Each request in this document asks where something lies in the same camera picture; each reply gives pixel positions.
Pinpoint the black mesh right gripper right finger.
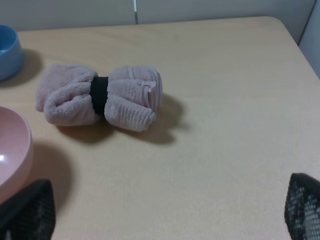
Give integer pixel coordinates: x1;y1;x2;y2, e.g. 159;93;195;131
284;173;320;240

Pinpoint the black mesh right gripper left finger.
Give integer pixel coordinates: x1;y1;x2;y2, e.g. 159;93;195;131
0;179;56;240

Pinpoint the pink plastic bowl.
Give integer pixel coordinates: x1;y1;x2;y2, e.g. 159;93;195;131
0;106;34;203

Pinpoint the pink rolled towel black band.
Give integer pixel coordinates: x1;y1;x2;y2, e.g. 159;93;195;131
35;64;163;132

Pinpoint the blue plastic bowl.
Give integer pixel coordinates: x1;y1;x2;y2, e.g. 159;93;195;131
0;24;24;82

